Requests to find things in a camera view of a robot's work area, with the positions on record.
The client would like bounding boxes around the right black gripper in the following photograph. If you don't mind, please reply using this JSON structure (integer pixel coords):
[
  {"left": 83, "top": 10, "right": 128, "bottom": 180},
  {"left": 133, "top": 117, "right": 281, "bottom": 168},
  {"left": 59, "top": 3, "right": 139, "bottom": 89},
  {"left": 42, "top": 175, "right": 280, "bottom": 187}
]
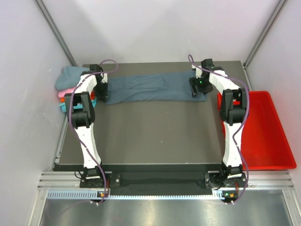
[{"left": 189, "top": 75, "right": 213, "bottom": 97}]

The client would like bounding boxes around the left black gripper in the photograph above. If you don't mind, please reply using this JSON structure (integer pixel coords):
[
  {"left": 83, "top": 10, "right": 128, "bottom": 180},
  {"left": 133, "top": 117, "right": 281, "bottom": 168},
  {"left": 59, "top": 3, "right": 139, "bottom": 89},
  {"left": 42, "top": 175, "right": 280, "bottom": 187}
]
[{"left": 94, "top": 81, "right": 108, "bottom": 103}]

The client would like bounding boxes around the slate blue t shirt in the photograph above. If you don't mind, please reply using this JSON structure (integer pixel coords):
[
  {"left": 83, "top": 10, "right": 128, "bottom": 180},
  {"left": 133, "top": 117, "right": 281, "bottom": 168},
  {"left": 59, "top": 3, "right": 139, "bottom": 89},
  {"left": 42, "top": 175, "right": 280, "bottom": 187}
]
[{"left": 106, "top": 70, "right": 206, "bottom": 105}]

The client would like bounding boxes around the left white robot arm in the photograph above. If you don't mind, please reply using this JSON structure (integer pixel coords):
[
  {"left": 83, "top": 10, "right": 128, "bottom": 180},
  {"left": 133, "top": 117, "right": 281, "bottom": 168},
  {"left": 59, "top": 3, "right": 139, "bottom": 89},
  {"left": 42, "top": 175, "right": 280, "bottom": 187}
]
[{"left": 64, "top": 64, "right": 108, "bottom": 188}]

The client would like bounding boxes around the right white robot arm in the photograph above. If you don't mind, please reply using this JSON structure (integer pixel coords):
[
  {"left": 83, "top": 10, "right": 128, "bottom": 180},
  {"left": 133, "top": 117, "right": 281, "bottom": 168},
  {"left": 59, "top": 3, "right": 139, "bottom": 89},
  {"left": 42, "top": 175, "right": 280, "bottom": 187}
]
[{"left": 188, "top": 55, "right": 250, "bottom": 190}]

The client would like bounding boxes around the folded turquoise t shirt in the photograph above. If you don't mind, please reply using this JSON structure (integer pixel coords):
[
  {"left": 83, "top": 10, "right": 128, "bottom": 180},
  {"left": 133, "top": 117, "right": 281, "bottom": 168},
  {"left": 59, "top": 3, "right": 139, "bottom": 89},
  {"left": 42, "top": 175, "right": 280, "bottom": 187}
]
[{"left": 59, "top": 99, "right": 97, "bottom": 112}]

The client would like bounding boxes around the folded grey-blue t shirt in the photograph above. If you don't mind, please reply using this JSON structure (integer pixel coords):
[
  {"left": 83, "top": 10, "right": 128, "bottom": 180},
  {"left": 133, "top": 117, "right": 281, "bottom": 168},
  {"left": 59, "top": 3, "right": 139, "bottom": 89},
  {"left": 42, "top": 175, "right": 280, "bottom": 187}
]
[{"left": 55, "top": 66, "right": 89, "bottom": 91}]

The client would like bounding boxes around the folded orange t shirt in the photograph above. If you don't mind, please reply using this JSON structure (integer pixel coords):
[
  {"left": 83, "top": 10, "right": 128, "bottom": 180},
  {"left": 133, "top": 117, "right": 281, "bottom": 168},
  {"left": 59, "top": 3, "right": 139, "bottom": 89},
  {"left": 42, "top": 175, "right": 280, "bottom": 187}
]
[{"left": 58, "top": 91, "right": 95, "bottom": 103}]

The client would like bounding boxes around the folded pink t shirt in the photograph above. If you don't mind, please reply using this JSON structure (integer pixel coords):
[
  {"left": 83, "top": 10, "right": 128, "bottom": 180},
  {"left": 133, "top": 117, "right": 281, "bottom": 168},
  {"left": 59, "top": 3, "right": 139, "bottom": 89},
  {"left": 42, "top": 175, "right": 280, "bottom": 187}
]
[{"left": 58, "top": 87, "right": 75, "bottom": 99}]

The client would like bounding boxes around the red plastic bin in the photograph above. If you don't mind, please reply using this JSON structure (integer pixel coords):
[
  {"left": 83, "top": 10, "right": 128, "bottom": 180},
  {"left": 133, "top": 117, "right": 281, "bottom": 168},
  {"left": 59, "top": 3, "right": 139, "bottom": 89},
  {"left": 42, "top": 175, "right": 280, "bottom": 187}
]
[{"left": 216, "top": 90, "right": 297, "bottom": 171}]

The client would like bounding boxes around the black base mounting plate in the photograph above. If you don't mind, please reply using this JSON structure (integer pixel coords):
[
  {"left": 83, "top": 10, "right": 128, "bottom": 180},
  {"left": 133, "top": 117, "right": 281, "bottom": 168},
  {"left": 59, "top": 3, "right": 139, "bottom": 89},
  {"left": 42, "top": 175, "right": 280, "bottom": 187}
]
[{"left": 79, "top": 171, "right": 246, "bottom": 191}]

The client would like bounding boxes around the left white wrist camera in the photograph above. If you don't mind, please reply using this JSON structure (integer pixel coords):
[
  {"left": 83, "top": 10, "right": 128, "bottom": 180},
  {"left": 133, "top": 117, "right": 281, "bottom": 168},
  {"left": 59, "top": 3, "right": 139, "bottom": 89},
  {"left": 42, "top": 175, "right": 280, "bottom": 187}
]
[{"left": 100, "top": 73, "right": 108, "bottom": 84}]

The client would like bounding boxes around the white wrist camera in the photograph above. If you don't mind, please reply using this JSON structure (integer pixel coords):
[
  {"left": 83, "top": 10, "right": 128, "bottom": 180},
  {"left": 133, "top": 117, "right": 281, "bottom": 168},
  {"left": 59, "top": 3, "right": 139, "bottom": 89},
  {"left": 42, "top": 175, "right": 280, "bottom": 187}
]
[
  {"left": 100, "top": 73, "right": 108, "bottom": 84},
  {"left": 191, "top": 65, "right": 203, "bottom": 79}
]

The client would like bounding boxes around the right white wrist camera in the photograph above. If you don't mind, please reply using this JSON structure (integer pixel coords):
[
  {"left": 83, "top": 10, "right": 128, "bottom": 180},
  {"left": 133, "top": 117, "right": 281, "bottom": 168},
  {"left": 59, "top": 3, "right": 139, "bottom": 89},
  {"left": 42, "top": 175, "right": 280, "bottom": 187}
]
[{"left": 191, "top": 65, "right": 203, "bottom": 79}]

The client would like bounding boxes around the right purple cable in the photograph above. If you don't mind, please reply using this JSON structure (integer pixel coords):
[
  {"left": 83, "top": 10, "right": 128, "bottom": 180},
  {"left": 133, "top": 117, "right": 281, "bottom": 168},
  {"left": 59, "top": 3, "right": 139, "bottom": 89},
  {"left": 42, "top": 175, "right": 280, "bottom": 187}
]
[{"left": 187, "top": 54, "right": 250, "bottom": 205}]

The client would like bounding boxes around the purple cable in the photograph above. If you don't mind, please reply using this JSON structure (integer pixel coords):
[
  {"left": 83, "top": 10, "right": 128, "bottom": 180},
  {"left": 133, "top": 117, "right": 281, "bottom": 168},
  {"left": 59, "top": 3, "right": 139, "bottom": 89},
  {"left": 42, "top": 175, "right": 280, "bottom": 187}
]
[
  {"left": 67, "top": 59, "right": 119, "bottom": 204},
  {"left": 187, "top": 54, "right": 250, "bottom": 205}
]

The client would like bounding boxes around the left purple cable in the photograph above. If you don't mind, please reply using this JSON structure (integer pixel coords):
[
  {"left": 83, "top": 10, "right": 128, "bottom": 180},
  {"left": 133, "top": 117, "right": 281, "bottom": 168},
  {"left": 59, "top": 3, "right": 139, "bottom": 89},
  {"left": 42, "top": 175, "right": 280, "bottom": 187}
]
[{"left": 67, "top": 59, "right": 119, "bottom": 204}]

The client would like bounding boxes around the left corner aluminium post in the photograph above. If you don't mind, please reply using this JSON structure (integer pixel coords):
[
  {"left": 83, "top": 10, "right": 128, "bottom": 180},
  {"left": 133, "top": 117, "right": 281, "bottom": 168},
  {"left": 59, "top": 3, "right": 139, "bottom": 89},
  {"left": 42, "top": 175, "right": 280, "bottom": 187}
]
[{"left": 34, "top": 0, "right": 78, "bottom": 66}]

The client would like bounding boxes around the corner aluminium post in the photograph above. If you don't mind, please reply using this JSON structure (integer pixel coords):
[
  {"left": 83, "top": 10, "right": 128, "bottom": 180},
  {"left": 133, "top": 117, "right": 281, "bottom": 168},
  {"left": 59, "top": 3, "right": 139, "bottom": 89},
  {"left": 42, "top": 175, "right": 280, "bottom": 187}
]
[
  {"left": 34, "top": 0, "right": 78, "bottom": 66},
  {"left": 243, "top": 0, "right": 287, "bottom": 69}
]

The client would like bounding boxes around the aluminium frame rail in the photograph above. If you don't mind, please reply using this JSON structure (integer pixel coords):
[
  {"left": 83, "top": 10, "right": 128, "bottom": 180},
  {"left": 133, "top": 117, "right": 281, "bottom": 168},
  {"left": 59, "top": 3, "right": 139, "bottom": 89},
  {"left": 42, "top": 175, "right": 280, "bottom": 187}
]
[{"left": 38, "top": 170, "right": 294, "bottom": 190}]

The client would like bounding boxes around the grey slotted cable duct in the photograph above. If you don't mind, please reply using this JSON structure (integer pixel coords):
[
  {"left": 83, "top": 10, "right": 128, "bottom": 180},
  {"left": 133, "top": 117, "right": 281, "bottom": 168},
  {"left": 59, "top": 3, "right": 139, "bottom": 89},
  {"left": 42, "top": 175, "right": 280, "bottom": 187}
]
[{"left": 47, "top": 190, "right": 235, "bottom": 201}]

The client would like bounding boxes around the right corner aluminium post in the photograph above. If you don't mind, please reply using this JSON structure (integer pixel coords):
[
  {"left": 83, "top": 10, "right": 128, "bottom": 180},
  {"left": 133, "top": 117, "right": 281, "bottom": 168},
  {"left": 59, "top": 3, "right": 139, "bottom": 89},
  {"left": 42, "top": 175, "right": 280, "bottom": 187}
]
[{"left": 243, "top": 0, "right": 287, "bottom": 69}]

